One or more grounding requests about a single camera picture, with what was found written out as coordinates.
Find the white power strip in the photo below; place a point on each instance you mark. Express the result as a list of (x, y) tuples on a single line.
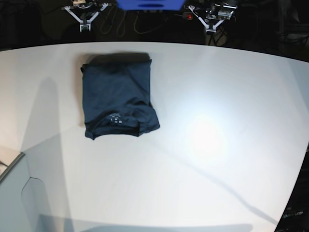
[(190, 15)]

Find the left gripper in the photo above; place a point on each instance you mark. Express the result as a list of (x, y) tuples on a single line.
[(212, 15)]

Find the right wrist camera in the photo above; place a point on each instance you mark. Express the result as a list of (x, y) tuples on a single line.
[(85, 27)]

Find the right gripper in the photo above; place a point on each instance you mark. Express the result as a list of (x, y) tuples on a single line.
[(85, 11)]

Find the navy blue t-shirt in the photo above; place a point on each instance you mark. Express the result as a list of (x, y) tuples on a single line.
[(117, 95)]

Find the blue plastic box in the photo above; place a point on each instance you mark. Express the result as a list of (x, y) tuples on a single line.
[(131, 5)]

